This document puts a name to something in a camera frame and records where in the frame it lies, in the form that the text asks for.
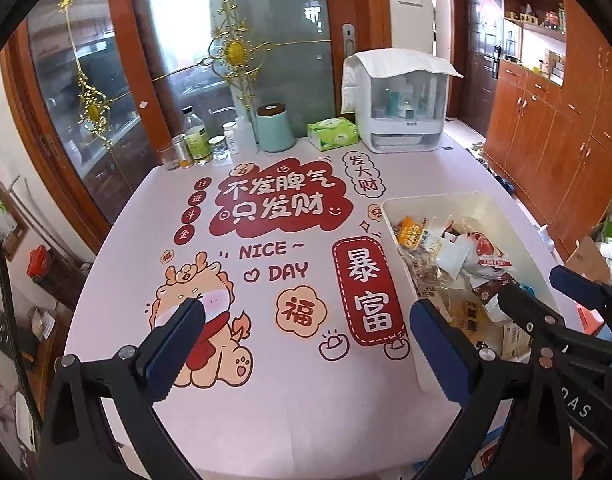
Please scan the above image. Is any clear bag of rice cake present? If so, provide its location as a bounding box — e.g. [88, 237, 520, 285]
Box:
[443, 215, 487, 241]

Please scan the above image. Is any red white triangular snack packet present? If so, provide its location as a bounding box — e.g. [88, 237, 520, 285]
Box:
[468, 232, 512, 271]

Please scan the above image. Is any clear bottle with green label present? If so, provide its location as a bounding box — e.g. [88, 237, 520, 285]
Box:
[184, 106, 214, 165]

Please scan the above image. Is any green tissue pack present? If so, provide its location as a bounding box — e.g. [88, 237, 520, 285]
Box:
[307, 118, 361, 151]

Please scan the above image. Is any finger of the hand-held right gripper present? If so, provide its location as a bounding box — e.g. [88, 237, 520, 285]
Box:
[548, 265, 612, 321]
[497, 284, 567, 356]

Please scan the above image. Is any wooden wall cabinet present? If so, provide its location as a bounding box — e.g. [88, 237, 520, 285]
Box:
[486, 0, 612, 261]

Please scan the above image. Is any dark entrance door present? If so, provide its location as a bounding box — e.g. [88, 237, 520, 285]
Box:
[448, 0, 504, 138]

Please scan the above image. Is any clear packet of brown pastry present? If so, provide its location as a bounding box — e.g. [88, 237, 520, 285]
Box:
[408, 250, 452, 291]

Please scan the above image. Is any mint green canister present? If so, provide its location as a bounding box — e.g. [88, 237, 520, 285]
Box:
[256, 104, 296, 153]

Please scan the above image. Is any black cable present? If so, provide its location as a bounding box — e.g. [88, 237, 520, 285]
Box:
[0, 220, 42, 436]

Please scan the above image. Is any white slipper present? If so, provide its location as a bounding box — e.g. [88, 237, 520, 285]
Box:
[536, 225, 557, 253]

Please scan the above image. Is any white squeeze bottle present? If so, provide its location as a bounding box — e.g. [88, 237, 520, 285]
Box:
[234, 116, 259, 156]

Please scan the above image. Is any white cloth cover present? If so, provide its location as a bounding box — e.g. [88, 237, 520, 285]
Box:
[342, 49, 464, 113]

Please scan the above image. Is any orange and white snack packet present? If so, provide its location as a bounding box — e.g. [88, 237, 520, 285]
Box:
[398, 215, 432, 248]

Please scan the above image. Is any long cream cracker packet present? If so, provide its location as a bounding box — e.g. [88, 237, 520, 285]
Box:
[416, 280, 447, 311]

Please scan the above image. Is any small cream snack packet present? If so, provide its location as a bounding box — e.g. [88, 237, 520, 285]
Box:
[498, 322, 534, 361]

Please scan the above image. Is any cardboard box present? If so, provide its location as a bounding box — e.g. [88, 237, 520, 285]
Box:
[563, 236, 612, 281]

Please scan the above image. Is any small metal can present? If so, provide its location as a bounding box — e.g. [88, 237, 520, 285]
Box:
[172, 135, 193, 168]

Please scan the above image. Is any white plastic bin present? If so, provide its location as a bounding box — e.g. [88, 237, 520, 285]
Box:
[381, 191, 569, 396]

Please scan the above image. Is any clear glass door gold ornament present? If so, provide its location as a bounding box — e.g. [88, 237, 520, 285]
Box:
[1, 0, 172, 226]

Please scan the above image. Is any white sterilizer cabinet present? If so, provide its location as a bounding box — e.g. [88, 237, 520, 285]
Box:
[342, 49, 464, 153]

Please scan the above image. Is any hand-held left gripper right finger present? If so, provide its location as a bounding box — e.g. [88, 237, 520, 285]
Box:
[409, 299, 593, 480]

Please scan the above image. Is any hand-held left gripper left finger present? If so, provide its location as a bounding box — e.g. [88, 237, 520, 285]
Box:
[37, 298, 207, 480]

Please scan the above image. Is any red flowered snack packet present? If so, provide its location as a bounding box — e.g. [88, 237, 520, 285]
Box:
[473, 275, 517, 306]

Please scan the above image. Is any pink plastic stool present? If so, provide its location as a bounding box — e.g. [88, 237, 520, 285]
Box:
[573, 302, 607, 336]

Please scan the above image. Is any bread packet with dark label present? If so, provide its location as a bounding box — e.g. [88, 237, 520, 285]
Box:
[446, 292, 492, 351]

